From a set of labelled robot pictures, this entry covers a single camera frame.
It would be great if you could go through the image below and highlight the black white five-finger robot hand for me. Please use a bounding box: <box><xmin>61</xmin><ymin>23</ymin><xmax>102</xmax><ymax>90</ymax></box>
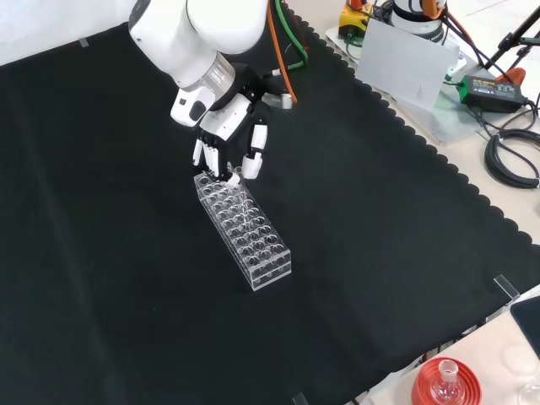
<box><xmin>170</xmin><ymin>62</ymin><xmax>276</xmax><ymax>189</ymax></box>

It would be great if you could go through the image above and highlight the clear glass test tube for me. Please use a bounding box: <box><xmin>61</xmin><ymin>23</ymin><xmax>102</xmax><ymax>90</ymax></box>
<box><xmin>227</xmin><ymin>171</ymin><xmax>252</xmax><ymax>227</ymax></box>

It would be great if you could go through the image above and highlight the clear acrylic test tube rack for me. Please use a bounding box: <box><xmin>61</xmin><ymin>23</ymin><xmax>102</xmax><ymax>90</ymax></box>
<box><xmin>192</xmin><ymin>166</ymin><xmax>293</xmax><ymax>293</ymax></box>

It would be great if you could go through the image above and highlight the yellow stop button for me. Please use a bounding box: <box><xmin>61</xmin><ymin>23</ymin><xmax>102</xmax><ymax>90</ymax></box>
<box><xmin>340</xmin><ymin>0</ymin><xmax>375</xmax><ymax>41</ymax></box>

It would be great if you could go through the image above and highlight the black bench cloth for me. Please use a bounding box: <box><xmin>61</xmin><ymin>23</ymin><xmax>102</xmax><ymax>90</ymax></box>
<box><xmin>0</xmin><ymin>0</ymin><xmax>540</xmax><ymax>405</ymax></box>

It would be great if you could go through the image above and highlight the pale board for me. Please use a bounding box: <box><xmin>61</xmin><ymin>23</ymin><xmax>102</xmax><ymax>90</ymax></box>
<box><xmin>356</xmin><ymin>18</ymin><xmax>462</xmax><ymax>112</ymax></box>

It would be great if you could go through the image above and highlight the black power adapter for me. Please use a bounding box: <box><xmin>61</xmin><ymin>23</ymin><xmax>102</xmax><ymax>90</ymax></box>
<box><xmin>458</xmin><ymin>74</ymin><xmax>534</xmax><ymax>114</ymax></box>

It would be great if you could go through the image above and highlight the black tripod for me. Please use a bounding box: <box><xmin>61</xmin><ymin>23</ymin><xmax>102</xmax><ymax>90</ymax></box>
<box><xmin>479</xmin><ymin>4</ymin><xmax>540</xmax><ymax>85</ymax></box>

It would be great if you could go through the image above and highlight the clear round-bottom flask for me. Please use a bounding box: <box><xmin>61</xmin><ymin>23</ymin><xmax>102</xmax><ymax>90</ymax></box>
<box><xmin>429</xmin><ymin>359</ymin><xmax>466</xmax><ymax>405</ymax></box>

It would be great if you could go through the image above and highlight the black tablet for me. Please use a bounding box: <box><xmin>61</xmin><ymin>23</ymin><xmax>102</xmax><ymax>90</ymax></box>
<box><xmin>509</xmin><ymin>294</ymin><xmax>540</xmax><ymax>352</ymax></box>

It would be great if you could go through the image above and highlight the orange cable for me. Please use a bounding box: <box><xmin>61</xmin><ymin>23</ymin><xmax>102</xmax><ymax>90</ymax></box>
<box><xmin>265</xmin><ymin>0</ymin><xmax>482</xmax><ymax>105</ymax></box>

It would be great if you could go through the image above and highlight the green cable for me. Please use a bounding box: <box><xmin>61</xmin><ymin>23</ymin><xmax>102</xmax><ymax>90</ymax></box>
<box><xmin>275</xmin><ymin>0</ymin><xmax>312</xmax><ymax>69</ymax></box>

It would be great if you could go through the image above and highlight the coiled black cable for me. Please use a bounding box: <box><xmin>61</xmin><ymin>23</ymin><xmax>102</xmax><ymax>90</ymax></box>
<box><xmin>483</xmin><ymin>128</ymin><xmax>540</xmax><ymax>190</ymax></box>

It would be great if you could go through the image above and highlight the red flask ring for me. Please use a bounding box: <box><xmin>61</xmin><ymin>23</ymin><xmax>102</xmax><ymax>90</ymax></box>
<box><xmin>411</xmin><ymin>357</ymin><xmax>483</xmax><ymax>405</ymax></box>

